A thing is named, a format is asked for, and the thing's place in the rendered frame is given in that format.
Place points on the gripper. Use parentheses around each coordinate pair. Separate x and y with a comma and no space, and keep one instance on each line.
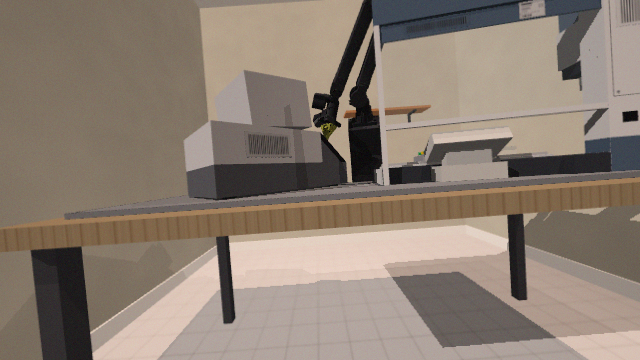
(330,123)

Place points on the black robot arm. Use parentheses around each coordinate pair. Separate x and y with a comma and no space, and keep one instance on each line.
(358,96)

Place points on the grey rack with round holes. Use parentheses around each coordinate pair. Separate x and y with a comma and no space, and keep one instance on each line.
(422,158)

